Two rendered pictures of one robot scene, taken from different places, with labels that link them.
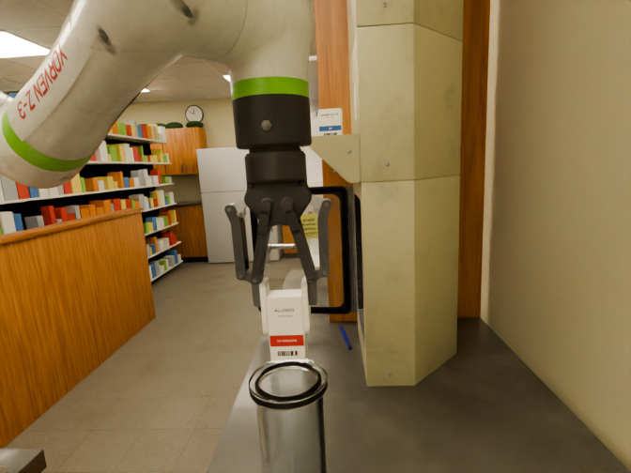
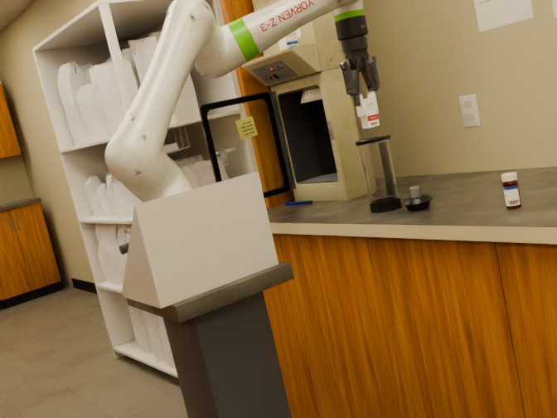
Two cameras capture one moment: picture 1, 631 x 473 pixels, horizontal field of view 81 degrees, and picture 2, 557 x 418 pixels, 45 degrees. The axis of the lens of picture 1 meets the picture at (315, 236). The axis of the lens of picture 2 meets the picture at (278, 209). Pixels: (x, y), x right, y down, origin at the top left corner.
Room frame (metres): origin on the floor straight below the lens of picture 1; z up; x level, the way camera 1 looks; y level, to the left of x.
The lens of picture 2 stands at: (-0.95, 1.56, 1.31)
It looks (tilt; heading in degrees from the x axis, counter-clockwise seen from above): 8 degrees down; 322
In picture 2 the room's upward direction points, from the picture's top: 12 degrees counter-clockwise
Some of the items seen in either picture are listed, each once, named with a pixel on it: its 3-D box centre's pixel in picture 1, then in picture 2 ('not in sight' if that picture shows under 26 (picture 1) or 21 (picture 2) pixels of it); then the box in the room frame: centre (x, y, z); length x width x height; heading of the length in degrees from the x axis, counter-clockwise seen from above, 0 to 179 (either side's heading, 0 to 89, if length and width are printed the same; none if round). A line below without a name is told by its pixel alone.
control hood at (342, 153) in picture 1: (332, 160); (279, 67); (0.94, -0.05, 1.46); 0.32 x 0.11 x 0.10; 177
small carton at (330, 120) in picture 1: (330, 124); (288, 41); (0.86, -0.05, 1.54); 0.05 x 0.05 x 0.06; 82
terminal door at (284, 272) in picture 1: (300, 251); (246, 149); (1.12, 0.05, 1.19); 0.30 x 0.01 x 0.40; 80
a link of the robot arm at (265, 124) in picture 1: (273, 127); (351, 29); (0.47, 0.04, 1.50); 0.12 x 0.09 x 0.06; 176
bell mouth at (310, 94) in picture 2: not in sight; (322, 91); (0.92, -0.21, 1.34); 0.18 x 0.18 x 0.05
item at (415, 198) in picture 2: not in sight; (416, 197); (0.34, 0.05, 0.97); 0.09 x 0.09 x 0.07
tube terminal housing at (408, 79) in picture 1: (407, 211); (324, 95); (0.93, -0.23, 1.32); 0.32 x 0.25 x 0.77; 177
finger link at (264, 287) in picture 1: (266, 305); (360, 105); (0.47, 0.07, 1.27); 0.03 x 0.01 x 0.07; 176
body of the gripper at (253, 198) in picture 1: (277, 188); (356, 53); (0.47, 0.04, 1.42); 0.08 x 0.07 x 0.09; 86
